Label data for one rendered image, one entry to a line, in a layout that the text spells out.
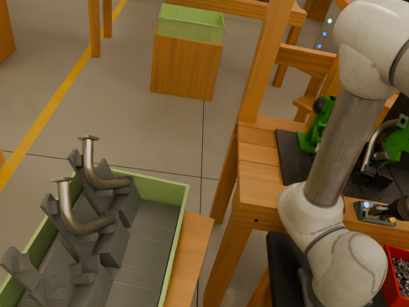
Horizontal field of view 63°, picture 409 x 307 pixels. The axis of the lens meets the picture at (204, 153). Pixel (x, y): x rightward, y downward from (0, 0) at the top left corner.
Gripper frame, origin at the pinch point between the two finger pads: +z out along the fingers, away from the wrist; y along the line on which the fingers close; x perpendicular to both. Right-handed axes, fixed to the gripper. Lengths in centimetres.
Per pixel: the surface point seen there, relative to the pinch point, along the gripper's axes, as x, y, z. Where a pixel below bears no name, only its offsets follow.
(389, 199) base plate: 10.1, 16.7, 14.7
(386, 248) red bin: -12.3, 3.8, -3.4
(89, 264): -32, -96, -20
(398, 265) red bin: -17.5, 9.9, -1.4
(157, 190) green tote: -4, -82, 4
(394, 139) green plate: 34.0, 12.0, 4.2
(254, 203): -3.0, -44.9, 5.5
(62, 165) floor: 20, -164, 131
